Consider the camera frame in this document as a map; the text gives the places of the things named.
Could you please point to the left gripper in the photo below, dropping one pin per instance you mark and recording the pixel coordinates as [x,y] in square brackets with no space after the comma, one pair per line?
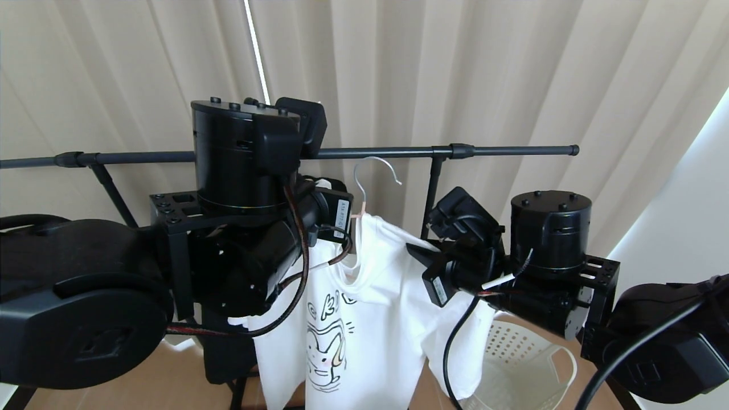
[330,210]

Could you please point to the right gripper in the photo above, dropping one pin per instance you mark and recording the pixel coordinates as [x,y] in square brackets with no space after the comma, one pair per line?
[472,273]

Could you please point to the pink clothes hanger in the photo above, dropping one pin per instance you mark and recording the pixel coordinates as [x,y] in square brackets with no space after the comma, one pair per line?
[363,199]

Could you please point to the white garment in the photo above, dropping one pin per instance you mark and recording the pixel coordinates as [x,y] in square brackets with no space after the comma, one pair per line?
[387,296]

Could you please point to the black shorts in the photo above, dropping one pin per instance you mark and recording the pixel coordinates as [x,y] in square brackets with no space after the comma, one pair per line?
[228,359]

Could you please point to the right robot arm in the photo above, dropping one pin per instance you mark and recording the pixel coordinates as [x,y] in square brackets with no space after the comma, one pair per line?
[552,239]

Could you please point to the white laundry basket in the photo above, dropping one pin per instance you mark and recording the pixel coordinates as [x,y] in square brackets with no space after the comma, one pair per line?
[524,364]

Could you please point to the black clothes rack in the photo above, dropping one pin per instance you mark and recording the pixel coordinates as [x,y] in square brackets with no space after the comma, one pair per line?
[484,151]

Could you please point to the beige curtain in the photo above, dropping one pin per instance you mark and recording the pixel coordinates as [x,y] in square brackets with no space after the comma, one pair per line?
[455,68]

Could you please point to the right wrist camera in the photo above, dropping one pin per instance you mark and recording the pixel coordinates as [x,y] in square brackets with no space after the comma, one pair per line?
[461,216]

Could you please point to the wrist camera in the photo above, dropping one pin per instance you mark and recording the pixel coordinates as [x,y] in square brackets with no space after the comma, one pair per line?
[461,216]
[310,122]

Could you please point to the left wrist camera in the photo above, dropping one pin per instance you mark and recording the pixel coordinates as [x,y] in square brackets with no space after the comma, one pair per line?
[310,122]

